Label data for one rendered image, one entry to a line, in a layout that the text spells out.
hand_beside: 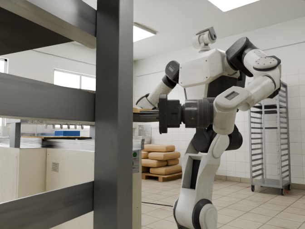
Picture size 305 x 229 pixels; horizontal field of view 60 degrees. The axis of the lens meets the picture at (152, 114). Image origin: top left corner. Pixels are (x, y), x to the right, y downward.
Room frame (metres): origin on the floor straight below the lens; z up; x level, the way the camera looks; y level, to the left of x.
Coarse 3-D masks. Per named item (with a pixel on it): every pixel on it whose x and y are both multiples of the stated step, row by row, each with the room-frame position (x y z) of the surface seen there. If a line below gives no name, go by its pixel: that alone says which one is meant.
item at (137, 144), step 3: (135, 141) 1.71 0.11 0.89; (138, 141) 1.68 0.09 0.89; (141, 141) 1.67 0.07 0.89; (144, 141) 1.68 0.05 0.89; (135, 144) 1.71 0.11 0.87; (138, 144) 1.69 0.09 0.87; (141, 144) 1.67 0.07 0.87; (135, 147) 1.71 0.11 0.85; (138, 147) 1.69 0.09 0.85; (141, 147) 1.67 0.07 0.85
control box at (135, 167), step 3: (135, 150) 1.64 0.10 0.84; (138, 150) 1.66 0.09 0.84; (138, 153) 1.66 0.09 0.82; (138, 156) 1.66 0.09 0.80; (135, 159) 1.64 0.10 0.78; (138, 159) 1.66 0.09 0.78; (135, 162) 1.64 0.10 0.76; (138, 162) 1.66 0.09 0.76; (135, 165) 1.64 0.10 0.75; (138, 165) 1.66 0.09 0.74; (135, 168) 1.64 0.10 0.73; (138, 168) 1.66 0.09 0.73; (135, 171) 1.64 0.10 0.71; (138, 171) 1.66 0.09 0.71
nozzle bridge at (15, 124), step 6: (6, 120) 2.08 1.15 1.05; (12, 120) 1.97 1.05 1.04; (18, 120) 1.88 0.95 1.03; (24, 120) 1.87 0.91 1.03; (30, 120) 1.93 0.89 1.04; (36, 120) 1.96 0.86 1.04; (12, 126) 1.97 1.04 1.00; (18, 126) 1.94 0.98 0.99; (90, 126) 2.47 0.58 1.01; (12, 132) 1.97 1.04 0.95; (18, 132) 1.94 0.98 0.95; (90, 132) 2.47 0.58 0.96; (12, 138) 1.96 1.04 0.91; (18, 138) 1.94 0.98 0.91; (12, 144) 1.96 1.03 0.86; (18, 144) 1.94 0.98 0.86
